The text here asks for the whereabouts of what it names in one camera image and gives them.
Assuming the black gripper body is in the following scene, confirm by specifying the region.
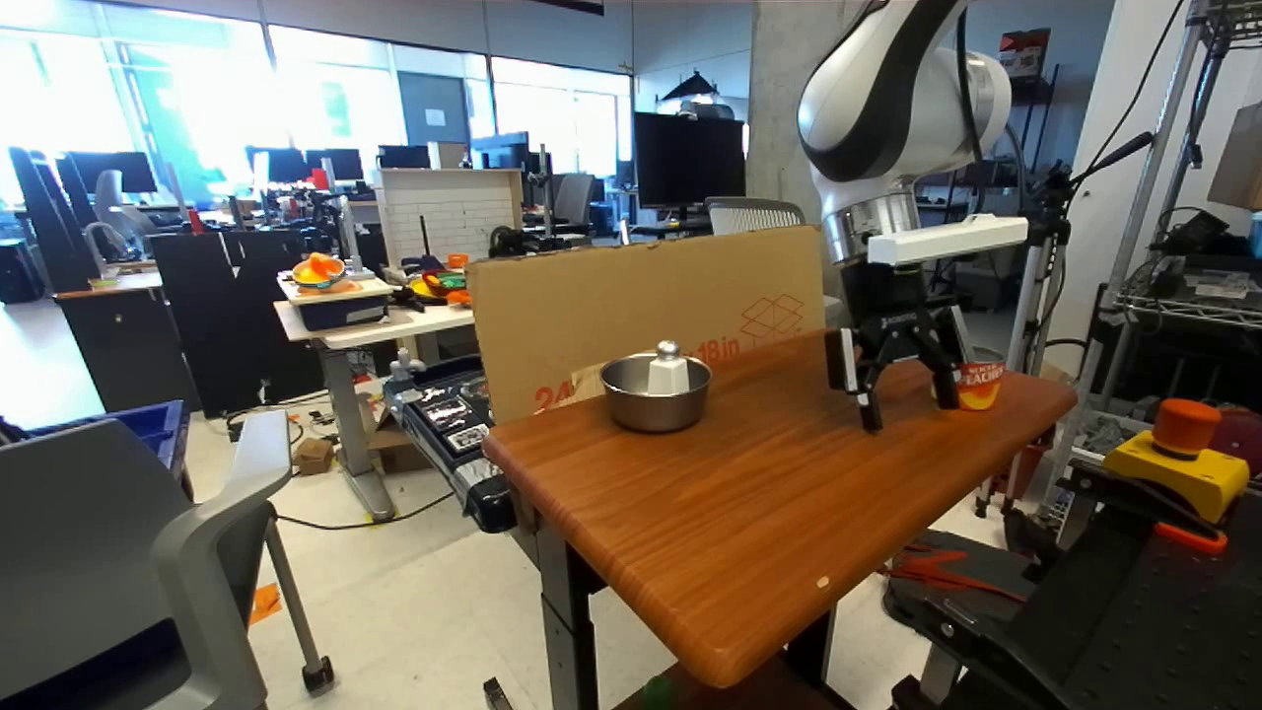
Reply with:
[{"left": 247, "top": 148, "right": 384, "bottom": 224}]
[{"left": 837, "top": 258, "right": 967, "bottom": 353}]

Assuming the black tripod with boom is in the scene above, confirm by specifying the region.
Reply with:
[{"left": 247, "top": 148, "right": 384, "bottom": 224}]
[{"left": 1013, "top": 127, "right": 1164, "bottom": 400}]

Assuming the wooden top table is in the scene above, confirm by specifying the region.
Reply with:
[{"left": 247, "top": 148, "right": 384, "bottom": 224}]
[{"left": 480, "top": 328, "right": 1082, "bottom": 693}]

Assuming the small silver shaker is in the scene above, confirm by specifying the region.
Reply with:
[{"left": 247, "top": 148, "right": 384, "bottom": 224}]
[{"left": 641, "top": 341, "right": 698, "bottom": 404}]

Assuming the stainless steel bowl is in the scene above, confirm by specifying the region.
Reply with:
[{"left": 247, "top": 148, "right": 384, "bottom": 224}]
[{"left": 598, "top": 353, "right": 719, "bottom": 437}]

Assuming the yellow emergency stop button box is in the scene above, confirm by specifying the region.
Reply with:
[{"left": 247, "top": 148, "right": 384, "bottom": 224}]
[{"left": 1101, "top": 395, "right": 1255, "bottom": 529}]

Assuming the black computer monitor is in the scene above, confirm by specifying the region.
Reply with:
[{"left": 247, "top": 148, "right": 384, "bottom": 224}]
[{"left": 631, "top": 112, "right": 749, "bottom": 213}]

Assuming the metal equipment rack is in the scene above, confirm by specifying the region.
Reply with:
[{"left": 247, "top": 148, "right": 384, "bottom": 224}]
[{"left": 1108, "top": 0, "right": 1262, "bottom": 416}]

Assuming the brown cardboard panel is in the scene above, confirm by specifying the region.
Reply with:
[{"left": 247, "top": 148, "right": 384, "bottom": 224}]
[{"left": 465, "top": 221, "right": 832, "bottom": 430}]

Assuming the black orange bar clamp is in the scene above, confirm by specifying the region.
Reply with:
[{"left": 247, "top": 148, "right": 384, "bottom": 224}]
[{"left": 1065, "top": 467, "right": 1234, "bottom": 562}]

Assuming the white pegboard panel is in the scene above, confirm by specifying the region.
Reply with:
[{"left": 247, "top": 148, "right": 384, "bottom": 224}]
[{"left": 374, "top": 166, "right": 529, "bottom": 270}]

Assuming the white office desk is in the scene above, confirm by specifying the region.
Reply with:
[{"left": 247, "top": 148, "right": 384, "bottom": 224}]
[{"left": 272, "top": 270, "right": 480, "bottom": 524}]

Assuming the tray with orange toy food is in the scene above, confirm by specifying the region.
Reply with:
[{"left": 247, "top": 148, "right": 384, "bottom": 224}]
[{"left": 274, "top": 250, "right": 393, "bottom": 333}]

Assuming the black high back chair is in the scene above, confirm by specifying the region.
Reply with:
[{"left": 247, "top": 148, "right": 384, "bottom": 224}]
[{"left": 147, "top": 224, "right": 328, "bottom": 419}]

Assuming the blue plastic bin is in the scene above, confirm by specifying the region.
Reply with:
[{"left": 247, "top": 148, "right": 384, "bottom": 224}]
[{"left": 109, "top": 400, "right": 198, "bottom": 480}]

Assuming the grey plastic chair on casters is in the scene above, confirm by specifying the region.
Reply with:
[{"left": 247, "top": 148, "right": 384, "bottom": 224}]
[{"left": 0, "top": 405, "right": 338, "bottom": 710}]

